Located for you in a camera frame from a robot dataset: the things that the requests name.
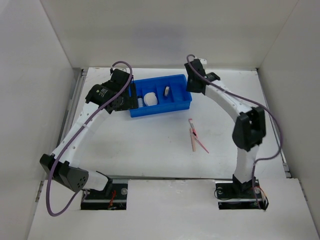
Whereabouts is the small bottle black cap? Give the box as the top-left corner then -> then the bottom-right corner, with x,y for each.
137,97 -> 145,108

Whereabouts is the round beige powder puff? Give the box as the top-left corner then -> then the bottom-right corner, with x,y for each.
143,92 -> 158,107

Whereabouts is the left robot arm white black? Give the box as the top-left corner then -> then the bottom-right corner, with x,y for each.
40,69 -> 133,199

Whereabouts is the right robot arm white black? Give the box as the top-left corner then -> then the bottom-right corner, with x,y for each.
184,58 -> 266,199

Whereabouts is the blue plastic divided tray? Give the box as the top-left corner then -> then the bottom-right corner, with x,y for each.
129,74 -> 192,118

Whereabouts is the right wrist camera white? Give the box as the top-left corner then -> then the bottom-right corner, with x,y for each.
199,58 -> 207,65

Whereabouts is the aluminium rail left side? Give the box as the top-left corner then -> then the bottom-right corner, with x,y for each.
56,67 -> 89,146

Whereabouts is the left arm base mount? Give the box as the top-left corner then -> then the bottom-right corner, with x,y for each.
80,178 -> 129,211

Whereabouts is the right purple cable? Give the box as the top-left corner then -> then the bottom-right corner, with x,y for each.
186,54 -> 283,210

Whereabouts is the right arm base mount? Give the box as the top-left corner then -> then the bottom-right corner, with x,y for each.
214,179 -> 269,211

